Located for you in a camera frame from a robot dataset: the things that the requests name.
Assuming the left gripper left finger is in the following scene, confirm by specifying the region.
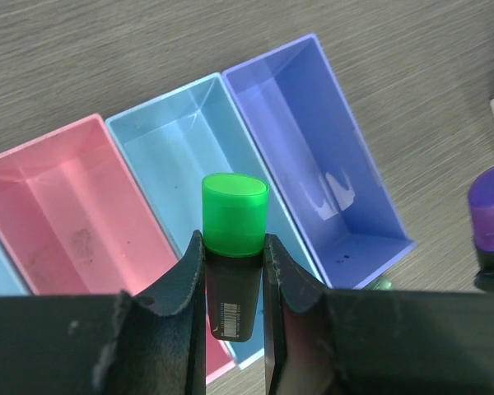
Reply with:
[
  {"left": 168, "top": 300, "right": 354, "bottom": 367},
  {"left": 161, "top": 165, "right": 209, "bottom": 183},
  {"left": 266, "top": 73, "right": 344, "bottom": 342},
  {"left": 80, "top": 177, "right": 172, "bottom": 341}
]
[{"left": 0, "top": 232, "right": 206, "bottom": 394}]

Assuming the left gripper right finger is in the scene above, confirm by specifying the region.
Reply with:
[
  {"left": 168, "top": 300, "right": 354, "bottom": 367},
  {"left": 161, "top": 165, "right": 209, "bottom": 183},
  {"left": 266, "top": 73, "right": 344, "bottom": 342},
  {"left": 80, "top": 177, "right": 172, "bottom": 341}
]
[{"left": 263, "top": 235, "right": 494, "bottom": 394}]

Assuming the green capped black highlighter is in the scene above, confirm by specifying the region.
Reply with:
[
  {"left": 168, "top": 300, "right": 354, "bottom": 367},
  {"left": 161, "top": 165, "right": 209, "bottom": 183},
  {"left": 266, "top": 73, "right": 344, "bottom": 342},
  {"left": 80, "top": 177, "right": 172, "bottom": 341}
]
[{"left": 202, "top": 173, "right": 270, "bottom": 342}]

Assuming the purple capped black highlighter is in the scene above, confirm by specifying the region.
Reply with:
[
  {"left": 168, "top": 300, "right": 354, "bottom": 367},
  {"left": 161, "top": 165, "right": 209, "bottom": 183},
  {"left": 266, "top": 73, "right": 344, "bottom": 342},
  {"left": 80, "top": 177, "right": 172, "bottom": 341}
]
[{"left": 468, "top": 167, "right": 494, "bottom": 293}]

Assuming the purple plastic box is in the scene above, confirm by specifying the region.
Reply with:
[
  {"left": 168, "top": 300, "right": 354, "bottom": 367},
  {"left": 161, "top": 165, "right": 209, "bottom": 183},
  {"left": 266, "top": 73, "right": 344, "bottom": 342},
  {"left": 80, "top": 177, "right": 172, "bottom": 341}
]
[{"left": 223, "top": 34, "right": 415, "bottom": 288}]

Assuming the green utility knife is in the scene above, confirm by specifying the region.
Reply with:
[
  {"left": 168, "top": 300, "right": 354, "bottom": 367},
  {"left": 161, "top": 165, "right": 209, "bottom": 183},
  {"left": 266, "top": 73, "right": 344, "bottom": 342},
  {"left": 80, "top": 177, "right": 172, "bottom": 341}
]
[{"left": 366, "top": 276, "right": 393, "bottom": 290}]

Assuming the pink plastic box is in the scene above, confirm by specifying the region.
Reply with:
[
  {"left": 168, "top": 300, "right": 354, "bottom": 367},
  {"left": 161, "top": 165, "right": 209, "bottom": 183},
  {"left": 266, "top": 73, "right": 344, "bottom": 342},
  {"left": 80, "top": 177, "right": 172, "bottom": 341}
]
[{"left": 0, "top": 113, "right": 236, "bottom": 386}]

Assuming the light blue box middle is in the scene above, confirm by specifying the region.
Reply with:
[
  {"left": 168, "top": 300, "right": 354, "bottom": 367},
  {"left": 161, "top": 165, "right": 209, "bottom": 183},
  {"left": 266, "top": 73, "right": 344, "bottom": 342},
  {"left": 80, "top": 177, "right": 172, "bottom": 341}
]
[{"left": 105, "top": 72, "right": 326, "bottom": 369}]

